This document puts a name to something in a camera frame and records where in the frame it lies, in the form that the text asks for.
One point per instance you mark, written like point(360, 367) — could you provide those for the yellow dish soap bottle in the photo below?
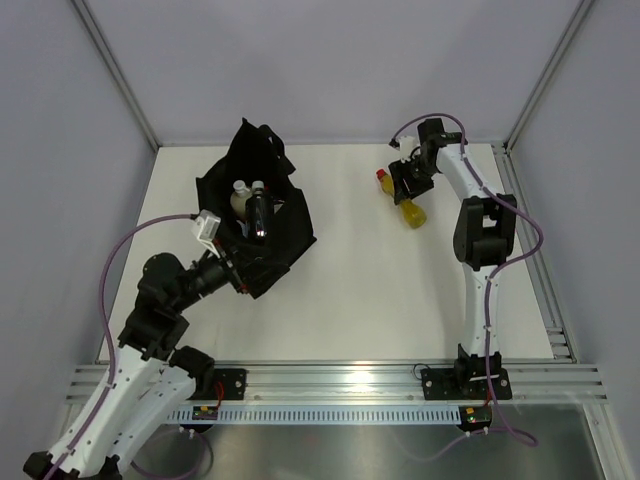
point(413, 215)

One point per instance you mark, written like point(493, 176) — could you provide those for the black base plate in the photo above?
point(228, 383)
point(442, 384)

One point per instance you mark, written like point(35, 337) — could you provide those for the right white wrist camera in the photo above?
point(404, 145)

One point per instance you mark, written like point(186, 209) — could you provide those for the left aluminium frame post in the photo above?
point(88, 20)

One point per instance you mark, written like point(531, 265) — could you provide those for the right aluminium frame post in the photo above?
point(559, 53)

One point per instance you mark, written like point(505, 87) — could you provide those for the cream pump lotion bottle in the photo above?
point(240, 195)

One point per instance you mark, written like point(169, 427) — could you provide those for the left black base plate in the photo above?
point(228, 383)

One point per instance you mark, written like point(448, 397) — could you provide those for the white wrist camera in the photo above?
point(205, 227)
point(404, 145)

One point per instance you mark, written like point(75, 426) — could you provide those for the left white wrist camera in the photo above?
point(205, 227)

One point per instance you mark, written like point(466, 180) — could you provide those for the orange blue pump bottle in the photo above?
point(244, 228)

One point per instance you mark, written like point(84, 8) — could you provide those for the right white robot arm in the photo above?
point(483, 241)

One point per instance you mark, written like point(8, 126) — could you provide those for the slotted cable duct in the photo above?
point(317, 415)

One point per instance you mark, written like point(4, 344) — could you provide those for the aluminium frame post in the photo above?
point(88, 20)
point(559, 53)

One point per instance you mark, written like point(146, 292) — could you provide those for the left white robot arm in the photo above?
point(149, 376)

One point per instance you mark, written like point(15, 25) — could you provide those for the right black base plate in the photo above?
point(442, 384)

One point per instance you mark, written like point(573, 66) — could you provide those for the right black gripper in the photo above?
point(398, 171)

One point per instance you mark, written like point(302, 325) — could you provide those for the aluminium mounting rail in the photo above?
point(397, 383)

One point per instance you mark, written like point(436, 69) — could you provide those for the black canvas bag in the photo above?
point(257, 154)

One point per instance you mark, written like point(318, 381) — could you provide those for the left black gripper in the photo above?
point(233, 272)

